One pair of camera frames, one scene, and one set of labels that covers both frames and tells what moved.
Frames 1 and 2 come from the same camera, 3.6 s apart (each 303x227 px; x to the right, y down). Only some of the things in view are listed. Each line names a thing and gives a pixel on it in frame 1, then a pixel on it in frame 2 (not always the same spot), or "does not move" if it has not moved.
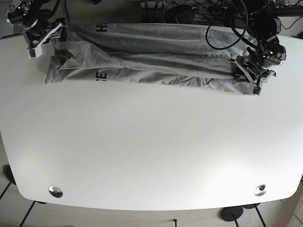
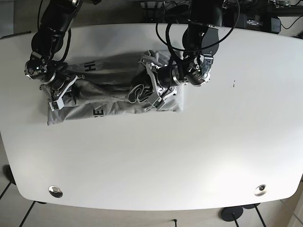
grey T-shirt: x=190 y=56 -> x=117 y=82
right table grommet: x=260 y=190 does not move
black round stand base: x=232 y=213 does not move
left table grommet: x=55 y=191 does not move
